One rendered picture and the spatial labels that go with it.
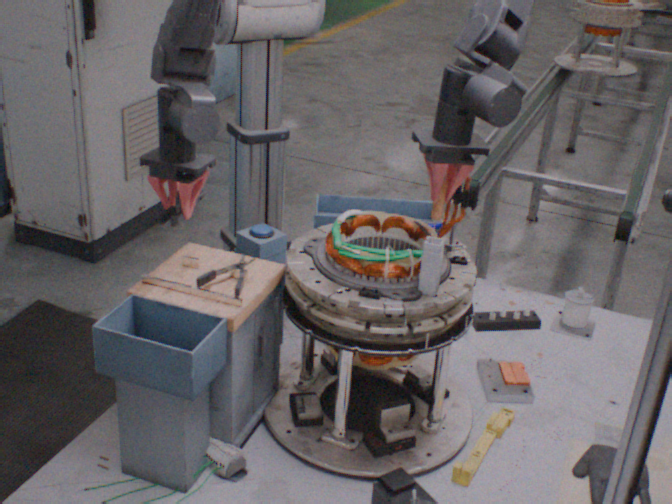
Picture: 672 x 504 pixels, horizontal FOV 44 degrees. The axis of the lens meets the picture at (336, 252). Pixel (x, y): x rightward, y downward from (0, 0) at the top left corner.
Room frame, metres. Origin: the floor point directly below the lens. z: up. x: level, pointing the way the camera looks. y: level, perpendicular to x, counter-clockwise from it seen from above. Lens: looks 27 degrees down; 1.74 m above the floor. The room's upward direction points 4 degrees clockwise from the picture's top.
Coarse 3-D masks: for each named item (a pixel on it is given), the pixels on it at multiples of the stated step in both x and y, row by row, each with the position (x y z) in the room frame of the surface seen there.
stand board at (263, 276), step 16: (176, 256) 1.28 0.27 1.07; (192, 256) 1.28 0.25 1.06; (208, 256) 1.29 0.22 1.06; (224, 256) 1.29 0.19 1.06; (240, 256) 1.29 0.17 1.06; (160, 272) 1.22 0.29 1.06; (176, 272) 1.22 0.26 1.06; (192, 272) 1.22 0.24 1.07; (256, 272) 1.24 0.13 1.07; (272, 272) 1.24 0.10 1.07; (144, 288) 1.16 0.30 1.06; (160, 288) 1.16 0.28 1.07; (208, 288) 1.17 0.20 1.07; (224, 288) 1.18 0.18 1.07; (256, 288) 1.19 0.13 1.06; (272, 288) 1.22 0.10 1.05; (176, 304) 1.12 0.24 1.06; (192, 304) 1.12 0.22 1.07; (208, 304) 1.13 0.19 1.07; (224, 304) 1.13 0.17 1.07; (256, 304) 1.16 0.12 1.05; (240, 320) 1.11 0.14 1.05
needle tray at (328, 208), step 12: (324, 204) 1.59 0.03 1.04; (336, 204) 1.59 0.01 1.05; (348, 204) 1.59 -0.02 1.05; (360, 204) 1.59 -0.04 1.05; (372, 204) 1.59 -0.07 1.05; (384, 204) 1.59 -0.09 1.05; (396, 204) 1.59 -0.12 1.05; (408, 204) 1.59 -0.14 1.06; (420, 204) 1.60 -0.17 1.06; (432, 204) 1.60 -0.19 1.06; (324, 216) 1.49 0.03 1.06; (336, 216) 1.49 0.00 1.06; (408, 216) 1.60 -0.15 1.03; (420, 216) 1.60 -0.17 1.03
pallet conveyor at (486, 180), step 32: (640, 32) 8.39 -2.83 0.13; (544, 96) 3.56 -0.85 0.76; (576, 96) 3.91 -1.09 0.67; (512, 128) 3.08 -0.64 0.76; (544, 128) 3.95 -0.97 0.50; (576, 128) 5.05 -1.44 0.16; (544, 160) 3.94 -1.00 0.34; (640, 160) 2.81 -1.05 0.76; (480, 192) 2.53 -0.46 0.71; (544, 192) 3.93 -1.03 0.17; (608, 192) 2.68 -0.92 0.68; (640, 192) 2.52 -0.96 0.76; (640, 224) 2.36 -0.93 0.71; (480, 256) 2.83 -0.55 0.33; (608, 288) 2.65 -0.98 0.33
